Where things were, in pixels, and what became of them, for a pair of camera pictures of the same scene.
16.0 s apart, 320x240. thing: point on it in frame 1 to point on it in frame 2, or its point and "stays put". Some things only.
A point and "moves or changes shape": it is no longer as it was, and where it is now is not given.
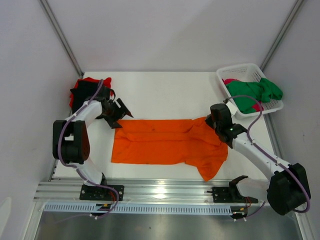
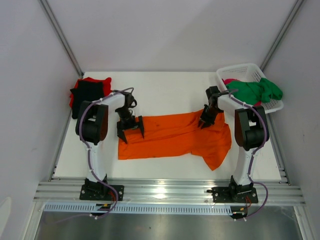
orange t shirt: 191,141 moves or changes shape
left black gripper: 114,124 to 121,133
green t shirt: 263,90 stays put
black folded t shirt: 86,89 stays put
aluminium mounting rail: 182,192 stays put
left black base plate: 96,193 stays put
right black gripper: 210,121 to 207,117
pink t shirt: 257,107 stays put
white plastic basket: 249,72 stays put
